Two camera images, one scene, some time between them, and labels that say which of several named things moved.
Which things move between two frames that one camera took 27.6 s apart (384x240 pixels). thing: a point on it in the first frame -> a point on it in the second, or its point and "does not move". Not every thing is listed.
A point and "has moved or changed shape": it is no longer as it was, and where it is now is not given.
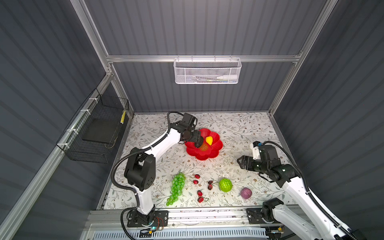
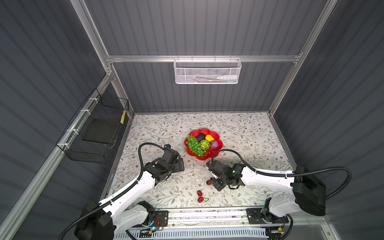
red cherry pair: (200, 199) does not move
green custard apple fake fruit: (225, 185) has moved or changed shape
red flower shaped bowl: (206, 151) does not move
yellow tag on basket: (123, 117) does not move
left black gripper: (196, 137) -> (177, 168)
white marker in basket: (228, 77) does not move
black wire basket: (90, 138) does not move
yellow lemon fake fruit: (209, 139) does not move
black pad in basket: (101, 130) does not move
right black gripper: (248, 166) -> (215, 185)
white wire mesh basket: (204, 71) does not move
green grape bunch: (177, 186) -> (194, 145)
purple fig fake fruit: (246, 193) -> (214, 144)
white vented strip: (180, 235) does not move
